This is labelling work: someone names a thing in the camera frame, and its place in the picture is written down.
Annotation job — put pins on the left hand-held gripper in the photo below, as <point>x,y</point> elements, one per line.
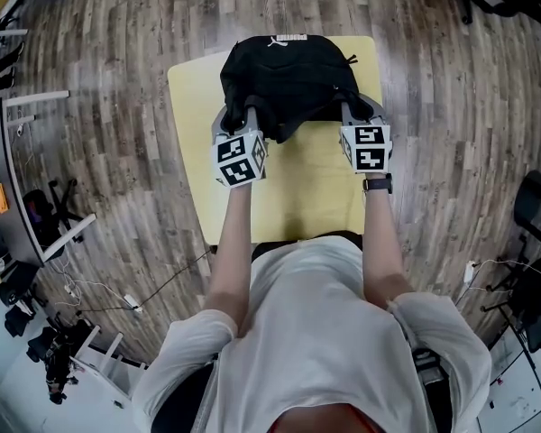
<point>239,160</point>

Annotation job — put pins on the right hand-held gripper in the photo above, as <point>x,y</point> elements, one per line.
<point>369,149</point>

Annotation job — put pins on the black backpack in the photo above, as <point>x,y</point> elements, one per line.
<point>288,79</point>

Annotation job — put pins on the person's left forearm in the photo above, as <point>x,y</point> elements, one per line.
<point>234,251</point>

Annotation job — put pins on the person's right forearm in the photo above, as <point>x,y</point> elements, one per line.
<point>383,242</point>

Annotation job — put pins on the black wristwatch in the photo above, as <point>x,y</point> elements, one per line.
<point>378,183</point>

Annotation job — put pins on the yellow table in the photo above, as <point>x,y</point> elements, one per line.
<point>306,187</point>

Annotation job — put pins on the person's black trousers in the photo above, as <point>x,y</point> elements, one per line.
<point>270,247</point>

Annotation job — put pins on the white power strip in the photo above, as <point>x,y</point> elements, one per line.
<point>132,301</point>
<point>470,274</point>

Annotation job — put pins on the black mesh chair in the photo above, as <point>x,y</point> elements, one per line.
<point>538,205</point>

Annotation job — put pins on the person's white shirt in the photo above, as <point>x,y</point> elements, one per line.
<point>315,332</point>

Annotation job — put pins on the grey curved desk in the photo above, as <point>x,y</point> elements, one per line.
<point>15,237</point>

